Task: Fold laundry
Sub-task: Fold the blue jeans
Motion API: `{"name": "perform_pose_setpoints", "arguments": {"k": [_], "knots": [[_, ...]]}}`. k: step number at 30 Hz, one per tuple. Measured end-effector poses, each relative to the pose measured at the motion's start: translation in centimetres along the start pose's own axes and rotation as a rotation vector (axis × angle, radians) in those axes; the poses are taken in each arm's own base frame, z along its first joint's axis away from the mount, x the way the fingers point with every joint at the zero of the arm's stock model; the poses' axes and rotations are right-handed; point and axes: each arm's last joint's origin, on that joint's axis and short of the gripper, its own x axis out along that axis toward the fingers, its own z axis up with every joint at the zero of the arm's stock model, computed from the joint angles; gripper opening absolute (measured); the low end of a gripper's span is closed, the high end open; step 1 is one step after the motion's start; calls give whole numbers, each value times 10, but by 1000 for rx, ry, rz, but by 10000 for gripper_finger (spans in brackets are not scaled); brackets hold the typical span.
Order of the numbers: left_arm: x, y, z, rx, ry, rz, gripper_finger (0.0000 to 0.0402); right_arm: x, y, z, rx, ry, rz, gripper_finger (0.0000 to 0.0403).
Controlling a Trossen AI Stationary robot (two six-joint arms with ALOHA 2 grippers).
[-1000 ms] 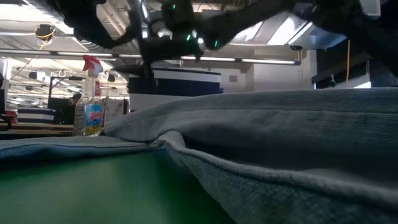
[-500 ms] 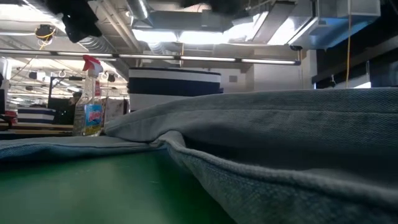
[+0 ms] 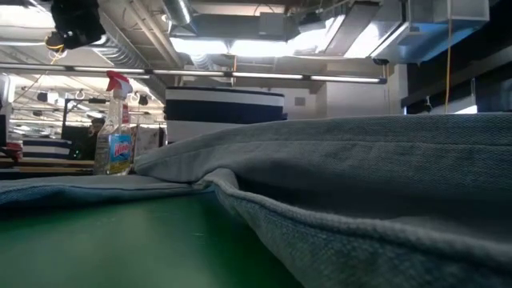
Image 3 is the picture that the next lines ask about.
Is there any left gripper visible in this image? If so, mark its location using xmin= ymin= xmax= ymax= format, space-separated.
xmin=50 ymin=0 xmax=107 ymax=51

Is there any grey garment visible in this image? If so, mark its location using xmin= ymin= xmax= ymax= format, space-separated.
xmin=0 ymin=113 xmax=512 ymax=288

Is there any linear ceiling lamp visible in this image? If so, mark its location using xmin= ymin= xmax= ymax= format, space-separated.
xmin=151 ymin=70 xmax=387 ymax=84
xmin=0 ymin=62 xmax=151 ymax=79

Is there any person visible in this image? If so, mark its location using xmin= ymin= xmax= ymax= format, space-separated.
xmin=79 ymin=117 xmax=106 ymax=161

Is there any navy white striped basket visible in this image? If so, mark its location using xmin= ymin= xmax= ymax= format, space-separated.
xmin=165 ymin=86 xmax=288 ymax=144
xmin=22 ymin=138 xmax=73 ymax=159

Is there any clear bottle with red cap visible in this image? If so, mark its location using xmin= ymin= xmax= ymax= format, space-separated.
xmin=94 ymin=70 xmax=135 ymax=176

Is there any grey patterned panel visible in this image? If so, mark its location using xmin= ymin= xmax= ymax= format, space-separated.
xmin=134 ymin=126 xmax=167 ymax=158

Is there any light wooden table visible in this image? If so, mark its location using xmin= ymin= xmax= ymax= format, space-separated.
xmin=0 ymin=158 xmax=97 ymax=177

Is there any grey ceiling box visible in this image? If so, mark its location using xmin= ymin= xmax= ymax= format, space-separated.
xmin=258 ymin=11 xmax=288 ymax=38

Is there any green table mat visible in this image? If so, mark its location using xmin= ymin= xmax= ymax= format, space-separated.
xmin=0 ymin=191 xmax=305 ymax=288

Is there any yellow cable reel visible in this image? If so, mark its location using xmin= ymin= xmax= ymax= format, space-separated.
xmin=43 ymin=31 xmax=67 ymax=52

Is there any ribbed silver air duct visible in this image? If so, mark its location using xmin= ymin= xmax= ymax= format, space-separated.
xmin=91 ymin=11 xmax=149 ymax=69

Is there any round silver air duct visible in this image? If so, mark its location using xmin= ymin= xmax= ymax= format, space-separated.
xmin=162 ymin=0 xmax=193 ymax=26

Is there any rectangular silver air duct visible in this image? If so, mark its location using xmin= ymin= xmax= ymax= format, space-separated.
xmin=371 ymin=0 xmax=491 ymax=64

